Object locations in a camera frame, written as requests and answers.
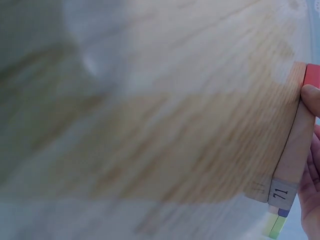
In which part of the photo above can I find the person's right hand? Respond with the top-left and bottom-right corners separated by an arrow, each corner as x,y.
298,84 -> 320,240

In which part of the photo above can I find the wooden box with grey label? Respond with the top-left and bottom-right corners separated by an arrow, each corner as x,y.
266,101 -> 316,211

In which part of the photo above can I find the red block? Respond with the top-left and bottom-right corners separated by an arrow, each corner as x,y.
301,63 -> 320,90

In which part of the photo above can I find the blue block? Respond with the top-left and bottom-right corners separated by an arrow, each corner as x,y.
277,207 -> 291,218

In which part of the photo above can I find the green block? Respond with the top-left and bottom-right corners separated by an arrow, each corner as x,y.
261,212 -> 288,239

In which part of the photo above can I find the wooden lid board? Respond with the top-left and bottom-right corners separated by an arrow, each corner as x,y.
0,61 -> 307,204

